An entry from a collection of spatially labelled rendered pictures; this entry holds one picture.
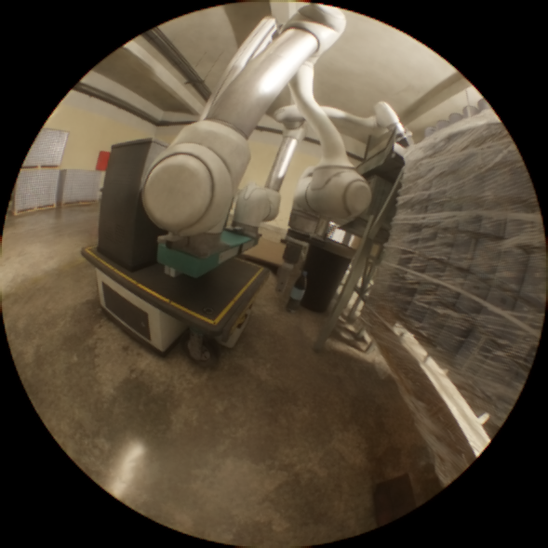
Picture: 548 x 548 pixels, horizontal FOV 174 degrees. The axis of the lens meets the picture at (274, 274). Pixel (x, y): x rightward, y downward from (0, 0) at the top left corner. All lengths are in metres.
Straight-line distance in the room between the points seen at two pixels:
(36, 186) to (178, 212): 5.95
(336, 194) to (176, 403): 0.78
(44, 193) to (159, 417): 5.96
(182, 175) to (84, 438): 0.78
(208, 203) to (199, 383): 0.67
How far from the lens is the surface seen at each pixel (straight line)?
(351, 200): 0.36
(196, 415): 0.71
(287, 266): 0.49
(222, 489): 0.66
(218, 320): 0.56
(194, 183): 0.25
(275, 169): 1.15
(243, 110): 0.36
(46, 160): 6.17
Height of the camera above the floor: 0.66
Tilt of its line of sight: 19 degrees down
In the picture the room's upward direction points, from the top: 18 degrees clockwise
